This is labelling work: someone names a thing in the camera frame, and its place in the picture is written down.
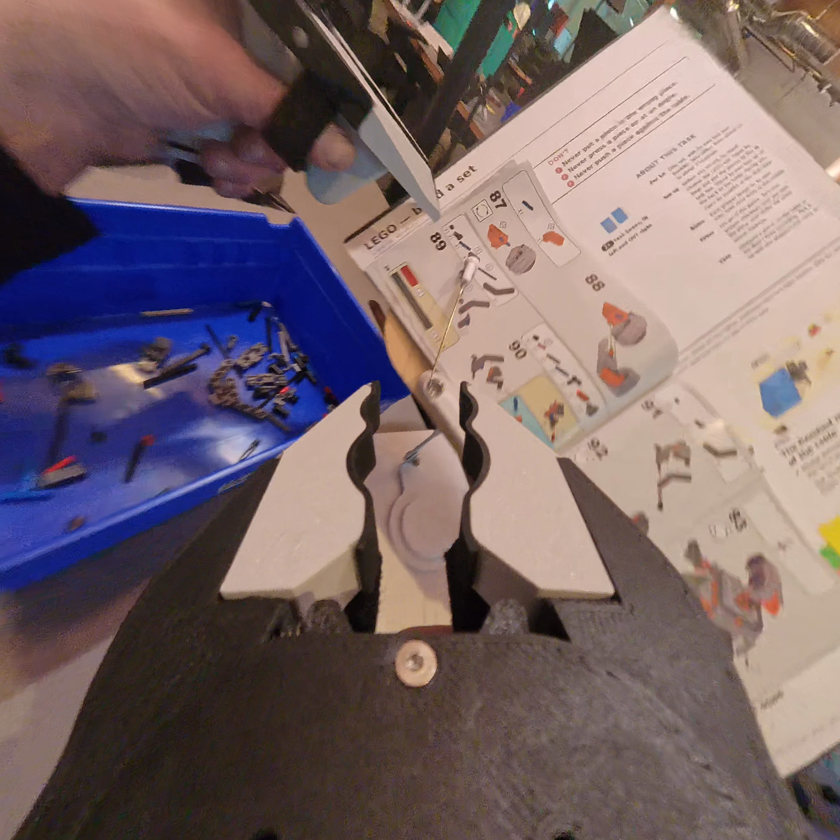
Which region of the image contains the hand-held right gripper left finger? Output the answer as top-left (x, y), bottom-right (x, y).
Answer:
top-left (220, 382), bottom-right (383, 614)

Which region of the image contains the large white instruction sheet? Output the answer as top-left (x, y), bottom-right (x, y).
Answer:
top-left (344, 7), bottom-right (840, 778)

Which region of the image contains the pile of small dark bricks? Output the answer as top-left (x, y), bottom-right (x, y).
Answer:
top-left (0, 298), bottom-right (342, 532)

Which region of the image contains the white tablet stand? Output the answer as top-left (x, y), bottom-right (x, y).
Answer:
top-left (364, 367), bottom-right (473, 634)

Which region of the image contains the blue bin with white tag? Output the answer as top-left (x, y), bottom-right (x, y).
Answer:
top-left (0, 197), bottom-right (411, 592)

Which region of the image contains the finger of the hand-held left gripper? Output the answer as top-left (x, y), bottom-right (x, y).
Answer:
top-left (357, 108), bottom-right (442, 222)

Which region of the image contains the black pole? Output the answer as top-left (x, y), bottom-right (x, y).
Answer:
top-left (413, 0), bottom-right (516, 158)

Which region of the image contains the green bag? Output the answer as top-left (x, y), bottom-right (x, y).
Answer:
top-left (433, 0), bottom-right (526, 63)

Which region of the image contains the instruction booklet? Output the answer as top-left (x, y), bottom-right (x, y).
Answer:
top-left (346, 161), bottom-right (828, 664)

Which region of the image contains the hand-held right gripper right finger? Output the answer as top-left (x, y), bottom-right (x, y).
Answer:
top-left (446, 382), bottom-right (619, 614)

